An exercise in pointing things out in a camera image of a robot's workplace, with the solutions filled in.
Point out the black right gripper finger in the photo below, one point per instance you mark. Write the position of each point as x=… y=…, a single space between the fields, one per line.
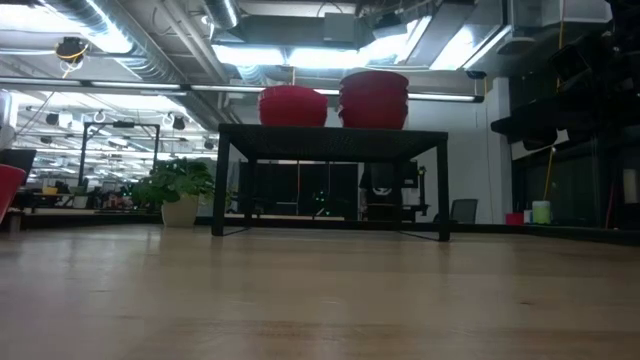
x=520 y=121
x=570 y=114

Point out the green cup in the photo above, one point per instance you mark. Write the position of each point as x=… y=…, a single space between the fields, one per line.
x=541 y=214

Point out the white cup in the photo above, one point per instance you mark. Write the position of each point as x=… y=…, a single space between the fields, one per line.
x=528 y=217

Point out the small red container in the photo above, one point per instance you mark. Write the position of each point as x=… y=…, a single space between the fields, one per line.
x=514 y=219

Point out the grey office chair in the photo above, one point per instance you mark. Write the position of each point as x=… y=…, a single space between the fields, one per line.
x=464 y=210

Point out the person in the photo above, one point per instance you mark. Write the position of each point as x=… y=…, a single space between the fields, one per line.
x=382 y=192

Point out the black perforated metal shelf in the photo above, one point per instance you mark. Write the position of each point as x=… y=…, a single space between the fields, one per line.
x=330 y=142

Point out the long ceiling light bar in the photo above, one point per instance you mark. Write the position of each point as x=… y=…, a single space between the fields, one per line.
x=225 y=89

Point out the green potted plant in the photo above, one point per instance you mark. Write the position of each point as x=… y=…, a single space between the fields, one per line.
x=175 y=182

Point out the black ceiling device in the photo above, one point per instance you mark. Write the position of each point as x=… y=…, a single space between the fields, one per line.
x=71 y=50

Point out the dark computer monitor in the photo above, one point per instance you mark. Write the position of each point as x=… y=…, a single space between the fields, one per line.
x=20 y=157

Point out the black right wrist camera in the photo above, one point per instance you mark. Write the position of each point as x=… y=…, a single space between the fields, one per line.
x=570 y=67

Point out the silver spiral air duct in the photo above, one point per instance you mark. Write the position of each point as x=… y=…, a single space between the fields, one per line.
x=222 y=12

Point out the black metal gantry frame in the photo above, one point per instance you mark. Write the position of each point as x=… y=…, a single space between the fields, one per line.
x=120 y=124

